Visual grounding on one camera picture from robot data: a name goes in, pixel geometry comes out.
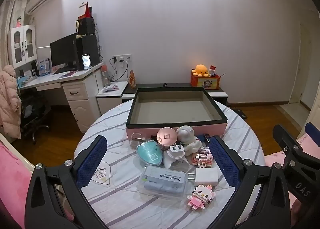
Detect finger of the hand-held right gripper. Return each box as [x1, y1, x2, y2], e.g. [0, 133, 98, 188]
[272, 124, 303, 169]
[305, 122, 320, 144]

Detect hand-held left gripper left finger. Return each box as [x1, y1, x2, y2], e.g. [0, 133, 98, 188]
[24, 135, 110, 229]

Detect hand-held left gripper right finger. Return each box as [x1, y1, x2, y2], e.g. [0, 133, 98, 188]
[208, 135, 292, 229]

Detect pink cloth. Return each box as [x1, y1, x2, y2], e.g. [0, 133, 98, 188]
[264, 151, 284, 167]

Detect pink and white brick figure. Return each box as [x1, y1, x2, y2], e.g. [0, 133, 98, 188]
[191, 146, 215, 166]

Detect white charger block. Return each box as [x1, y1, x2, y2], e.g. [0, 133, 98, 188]
[187, 168, 219, 186]

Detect small dark rectangular gadget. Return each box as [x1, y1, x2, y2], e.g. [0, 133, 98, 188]
[196, 133, 213, 143]

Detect pink cat brick figure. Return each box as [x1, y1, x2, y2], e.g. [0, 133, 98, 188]
[186, 184, 216, 211]

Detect white astronaut figurine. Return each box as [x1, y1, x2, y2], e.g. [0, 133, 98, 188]
[176, 125, 202, 156]

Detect white plug adapter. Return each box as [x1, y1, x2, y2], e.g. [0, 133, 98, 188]
[163, 143, 190, 169]

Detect small clear plastic case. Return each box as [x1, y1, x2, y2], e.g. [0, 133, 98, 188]
[130, 132, 152, 147]

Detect teal heart-shaped case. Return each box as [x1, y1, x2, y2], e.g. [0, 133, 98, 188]
[136, 140, 164, 169]

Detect round rose gold compact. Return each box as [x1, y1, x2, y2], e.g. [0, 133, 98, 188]
[157, 127, 178, 152]

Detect white low side cabinet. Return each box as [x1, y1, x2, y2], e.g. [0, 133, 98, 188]
[96, 81, 129, 117]

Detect white door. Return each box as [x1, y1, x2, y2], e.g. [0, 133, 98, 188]
[287, 23, 315, 106]

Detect clear dental flosser box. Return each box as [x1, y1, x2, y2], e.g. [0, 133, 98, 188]
[137, 165, 188, 198]

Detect white desk with drawers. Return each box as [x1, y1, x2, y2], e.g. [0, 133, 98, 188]
[17, 62, 104, 133]

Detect pink box with dark rim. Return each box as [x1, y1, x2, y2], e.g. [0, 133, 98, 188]
[126, 87, 228, 142]

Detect black office chair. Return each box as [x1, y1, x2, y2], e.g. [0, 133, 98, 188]
[19, 92, 50, 142]

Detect red printed storage box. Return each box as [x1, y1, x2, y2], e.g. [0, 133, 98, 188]
[190, 72, 221, 90]

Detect pink fleece blanket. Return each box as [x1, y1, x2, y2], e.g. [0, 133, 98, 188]
[0, 141, 34, 222]

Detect clear bottle with red cap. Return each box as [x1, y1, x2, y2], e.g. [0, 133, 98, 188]
[101, 65, 111, 87]

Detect orange figurine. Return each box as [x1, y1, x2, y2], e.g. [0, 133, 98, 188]
[128, 70, 137, 90]

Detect orange octopus plush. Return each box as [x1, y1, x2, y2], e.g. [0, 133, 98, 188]
[192, 64, 210, 78]

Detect black keyboard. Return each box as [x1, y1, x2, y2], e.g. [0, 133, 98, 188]
[54, 67, 75, 74]

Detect smartphone on stand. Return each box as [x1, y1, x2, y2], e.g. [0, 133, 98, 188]
[82, 54, 92, 71]

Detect pink puffer jacket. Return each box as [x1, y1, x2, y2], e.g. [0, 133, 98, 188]
[0, 65, 22, 139]

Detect blue and white box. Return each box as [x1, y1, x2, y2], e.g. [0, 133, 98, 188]
[37, 59, 52, 76]

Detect black computer tower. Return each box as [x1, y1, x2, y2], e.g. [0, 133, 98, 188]
[75, 35, 100, 71]

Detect black computer monitor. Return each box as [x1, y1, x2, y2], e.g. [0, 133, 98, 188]
[50, 33, 78, 71]

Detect black speaker box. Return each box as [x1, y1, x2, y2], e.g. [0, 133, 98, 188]
[79, 17, 96, 37]

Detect white glass-door cabinet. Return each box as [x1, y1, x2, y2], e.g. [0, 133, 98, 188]
[7, 24, 38, 70]

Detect black power cables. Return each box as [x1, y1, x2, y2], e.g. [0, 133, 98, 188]
[109, 58, 128, 83]

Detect white wall outlet strip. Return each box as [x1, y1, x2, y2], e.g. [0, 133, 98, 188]
[112, 55, 133, 63]

